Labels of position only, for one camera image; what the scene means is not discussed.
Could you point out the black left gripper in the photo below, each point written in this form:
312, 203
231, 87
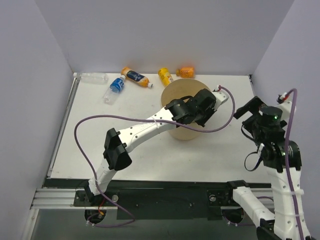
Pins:
208, 110

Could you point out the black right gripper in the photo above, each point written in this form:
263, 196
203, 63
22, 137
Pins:
249, 108

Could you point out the yellow bottle with blue cap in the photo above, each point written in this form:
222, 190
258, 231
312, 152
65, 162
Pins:
165, 76

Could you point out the small orange bottle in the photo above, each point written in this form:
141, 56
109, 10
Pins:
185, 72

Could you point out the tan round bin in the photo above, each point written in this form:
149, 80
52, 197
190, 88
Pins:
176, 95

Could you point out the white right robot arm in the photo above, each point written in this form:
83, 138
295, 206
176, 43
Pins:
281, 159

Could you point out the blue label water bottle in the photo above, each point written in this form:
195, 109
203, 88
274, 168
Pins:
114, 90

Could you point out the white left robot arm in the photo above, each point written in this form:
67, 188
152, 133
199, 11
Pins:
119, 143

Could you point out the orange bottle with blue label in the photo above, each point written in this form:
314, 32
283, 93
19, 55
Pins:
136, 77

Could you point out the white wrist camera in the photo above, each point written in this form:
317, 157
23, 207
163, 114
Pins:
220, 97
285, 105

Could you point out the black mounting rail plate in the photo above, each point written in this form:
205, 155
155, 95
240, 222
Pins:
155, 200

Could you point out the aluminium frame rail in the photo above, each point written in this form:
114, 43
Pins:
53, 198

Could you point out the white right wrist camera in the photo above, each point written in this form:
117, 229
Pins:
285, 105

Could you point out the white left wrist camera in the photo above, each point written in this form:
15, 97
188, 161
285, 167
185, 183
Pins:
220, 97

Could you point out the clear plastic bottle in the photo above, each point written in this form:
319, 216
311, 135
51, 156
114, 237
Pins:
97, 78

